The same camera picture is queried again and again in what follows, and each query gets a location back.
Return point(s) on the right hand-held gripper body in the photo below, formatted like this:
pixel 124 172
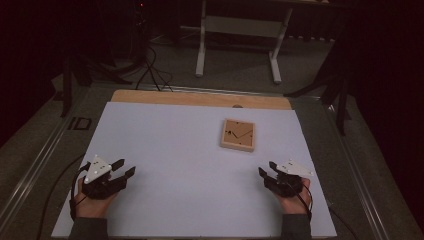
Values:
pixel 285 186

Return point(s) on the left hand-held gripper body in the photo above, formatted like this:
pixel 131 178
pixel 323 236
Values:
pixel 100 186

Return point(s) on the wooden picture frame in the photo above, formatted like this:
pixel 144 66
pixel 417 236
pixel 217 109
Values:
pixel 238 133

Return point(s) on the person's right hand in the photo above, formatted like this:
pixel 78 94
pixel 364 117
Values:
pixel 293 205

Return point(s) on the person's left hand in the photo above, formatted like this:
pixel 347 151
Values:
pixel 91 208

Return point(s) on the black tripod stand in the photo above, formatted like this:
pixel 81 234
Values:
pixel 340 100

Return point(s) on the black equipment rack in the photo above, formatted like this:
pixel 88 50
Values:
pixel 140 30

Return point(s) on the black rectangular floor bracket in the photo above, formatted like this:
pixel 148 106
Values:
pixel 80 123

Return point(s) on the metal floor rail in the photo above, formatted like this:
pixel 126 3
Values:
pixel 30 173
pixel 216 90
pixel 360 173

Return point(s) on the white metal desk frame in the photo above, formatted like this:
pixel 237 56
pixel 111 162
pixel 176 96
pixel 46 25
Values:
pixel 240 26

